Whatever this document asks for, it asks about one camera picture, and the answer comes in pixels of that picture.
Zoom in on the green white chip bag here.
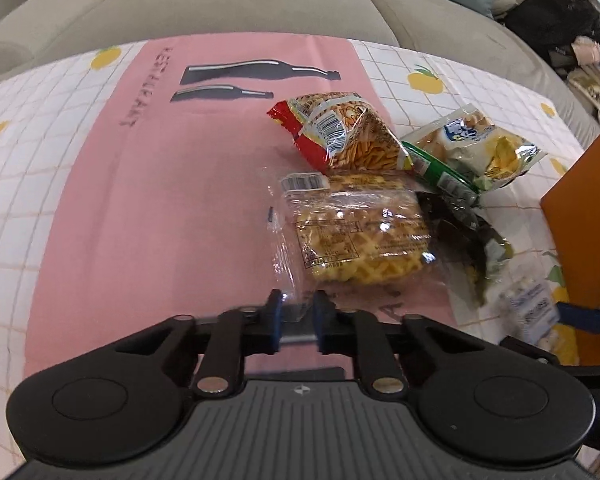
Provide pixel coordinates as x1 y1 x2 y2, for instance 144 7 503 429
402 104 545 205

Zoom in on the black backpack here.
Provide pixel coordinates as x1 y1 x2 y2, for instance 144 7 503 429
503 0 600 70

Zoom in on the red fries snack bag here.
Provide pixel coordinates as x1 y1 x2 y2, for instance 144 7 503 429
268 92 413 174

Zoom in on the pink white tablecloth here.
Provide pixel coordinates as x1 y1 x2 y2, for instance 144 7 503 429
0 32 583 479

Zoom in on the dark green seaweed bag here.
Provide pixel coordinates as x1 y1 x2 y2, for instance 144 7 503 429
416 191 514 306

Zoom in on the beige sofa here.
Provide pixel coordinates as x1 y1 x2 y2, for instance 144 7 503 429
0 0 600 145

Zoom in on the clear waffle snack bag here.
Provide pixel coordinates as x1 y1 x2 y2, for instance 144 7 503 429
263 170 446 311

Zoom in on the orange storage box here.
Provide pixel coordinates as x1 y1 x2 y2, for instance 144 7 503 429
541 136 600 365

